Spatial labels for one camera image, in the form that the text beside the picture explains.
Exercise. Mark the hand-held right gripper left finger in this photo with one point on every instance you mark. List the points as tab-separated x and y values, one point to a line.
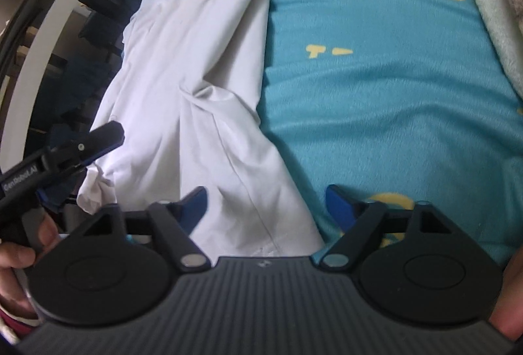
195	212

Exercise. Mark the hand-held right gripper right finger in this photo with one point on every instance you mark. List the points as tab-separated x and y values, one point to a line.
339	208

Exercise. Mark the white shirt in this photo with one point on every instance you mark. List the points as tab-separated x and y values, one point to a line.
184	53

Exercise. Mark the person's left hand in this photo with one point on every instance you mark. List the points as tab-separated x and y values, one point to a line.
16	257

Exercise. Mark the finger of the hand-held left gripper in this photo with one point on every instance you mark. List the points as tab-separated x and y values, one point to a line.
98	138
59	198

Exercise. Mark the teal printed bed sheet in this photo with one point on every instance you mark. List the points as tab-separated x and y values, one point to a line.
388	114

